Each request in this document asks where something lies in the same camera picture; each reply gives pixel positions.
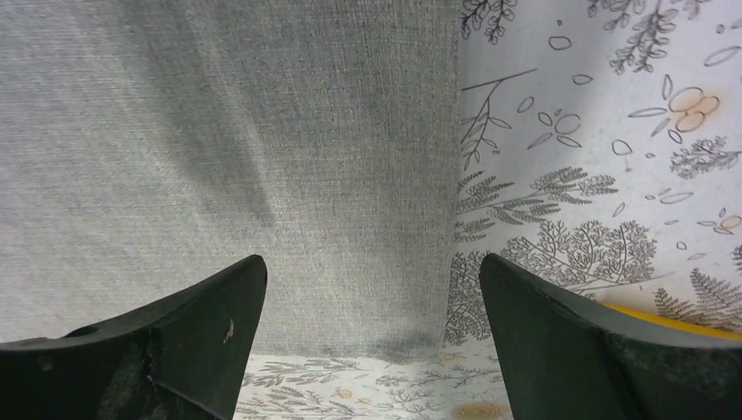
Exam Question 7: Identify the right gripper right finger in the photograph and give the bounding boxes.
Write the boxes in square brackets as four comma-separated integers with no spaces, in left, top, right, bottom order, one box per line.
[479,254,741,419]

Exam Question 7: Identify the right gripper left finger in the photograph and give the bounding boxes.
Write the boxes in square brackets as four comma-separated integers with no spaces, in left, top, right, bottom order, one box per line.
[1,255,268,419]

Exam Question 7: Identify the grey cloth napkin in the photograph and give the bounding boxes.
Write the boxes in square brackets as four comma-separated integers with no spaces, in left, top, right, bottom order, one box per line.
[1,1,459,362]

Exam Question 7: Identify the yellow green toy window block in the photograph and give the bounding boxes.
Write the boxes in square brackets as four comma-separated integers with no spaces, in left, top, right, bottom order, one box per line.
[602,302,741,341]

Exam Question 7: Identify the floral patterned tablecloth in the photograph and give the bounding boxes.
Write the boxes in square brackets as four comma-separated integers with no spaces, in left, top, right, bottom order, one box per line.
[236,1,741,419]

